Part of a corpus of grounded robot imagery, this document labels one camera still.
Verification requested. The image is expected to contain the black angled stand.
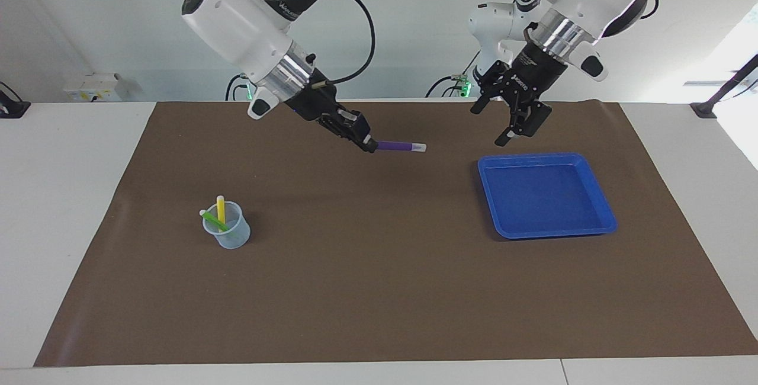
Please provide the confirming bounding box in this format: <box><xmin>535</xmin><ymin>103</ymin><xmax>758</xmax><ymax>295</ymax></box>
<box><xmin>690</xmin><ymin>53</ymin><xmax>758</xmax><ymax>119</ymax></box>

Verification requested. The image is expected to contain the black left base cable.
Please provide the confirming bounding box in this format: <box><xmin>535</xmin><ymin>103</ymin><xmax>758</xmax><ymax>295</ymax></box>
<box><xmin>425</xmin><ymin>47</ymin><xmax>481</xmax><ymax>99</ymax></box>

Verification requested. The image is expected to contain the translucent plastic cup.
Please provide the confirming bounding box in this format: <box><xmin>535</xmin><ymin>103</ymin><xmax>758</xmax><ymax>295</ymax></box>
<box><xmin>202</xmin><ymin>201</ymin><xmax>251</xmax><ymax>249</ymax></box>

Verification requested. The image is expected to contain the purple pen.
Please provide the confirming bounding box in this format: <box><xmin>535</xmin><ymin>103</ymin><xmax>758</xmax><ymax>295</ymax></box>
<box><xmin>377</xmin><ymin>141</ymin><xmax>427</xmax><ymax>153</ymax></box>

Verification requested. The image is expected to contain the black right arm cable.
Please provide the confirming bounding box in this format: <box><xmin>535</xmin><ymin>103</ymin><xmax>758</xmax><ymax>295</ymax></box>
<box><xmin>261</xmin><ymin>0</ymin><xmax>377</xmax><ymax>86</ymax></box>

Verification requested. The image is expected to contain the small black table clamp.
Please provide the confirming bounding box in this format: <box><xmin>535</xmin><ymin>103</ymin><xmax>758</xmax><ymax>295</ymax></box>
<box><xmin>0</xmin><ymin>82</ymin><xmax>31</xmax><ymax>119</ymax></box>

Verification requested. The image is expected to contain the black base cable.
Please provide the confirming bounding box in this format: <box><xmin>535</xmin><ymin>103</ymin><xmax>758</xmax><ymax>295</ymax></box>
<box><xmin>425</xmin><ymin>47</ymin><xmax>481</xmax><ymax>99</ymax></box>
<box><xmin>225</xmin><ymin>74</ymin><xmax>252</xmax><ymax>101</ymax></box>

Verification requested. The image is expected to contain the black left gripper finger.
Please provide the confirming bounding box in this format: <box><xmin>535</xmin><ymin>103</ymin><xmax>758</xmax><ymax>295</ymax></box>
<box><xmin>495</xmin><ymin>100</ymin><xmax>553</xmax><ymax>147</ymax></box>
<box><xmin>471</xmin><ymin>60</ymin><xmax>511</xmax><ymax>114</ymax></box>

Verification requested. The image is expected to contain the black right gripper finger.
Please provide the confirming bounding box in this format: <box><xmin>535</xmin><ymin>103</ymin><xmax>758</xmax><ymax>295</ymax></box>
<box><xmin>332</xmin><ymin>127</ymin><xmax>378</xmax><ymax>154</ymax></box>
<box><xmin>335</xmin><ymin>110</ymin><xmax>372</xmax><ymax>144</ymax></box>

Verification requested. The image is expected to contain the green pen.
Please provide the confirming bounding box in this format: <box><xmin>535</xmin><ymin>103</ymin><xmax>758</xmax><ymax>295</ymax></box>
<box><xmin>199</xmin><ymin>209</ymin><xmax>230</xmax><ymax>233</ymax></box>

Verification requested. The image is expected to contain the black right base cable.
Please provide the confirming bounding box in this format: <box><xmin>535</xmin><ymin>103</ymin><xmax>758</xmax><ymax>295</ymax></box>
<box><xmin>225</xmin><ymin>74</ymin><xmax>252</xmax><ymax>101</ymax></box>

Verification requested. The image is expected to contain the blue plastic tray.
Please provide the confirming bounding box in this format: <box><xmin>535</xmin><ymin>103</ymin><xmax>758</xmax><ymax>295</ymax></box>
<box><xmin>477</xmin><ymin>152</ymin><xmax>618</xmax><ymax>239</ymax></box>

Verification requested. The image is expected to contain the brown table mat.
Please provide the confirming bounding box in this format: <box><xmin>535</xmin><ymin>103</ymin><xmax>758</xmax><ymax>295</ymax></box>
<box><xmin>34</xmin><ymin>100</ymin><xmax>758</xmax><ymax>368</ymax></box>

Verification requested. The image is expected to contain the white socket box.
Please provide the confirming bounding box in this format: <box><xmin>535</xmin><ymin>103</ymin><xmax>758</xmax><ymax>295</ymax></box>
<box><xmin>63</xmin><ymin>73</ymin><xmax>130</xmax><ymax>102</ymax></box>

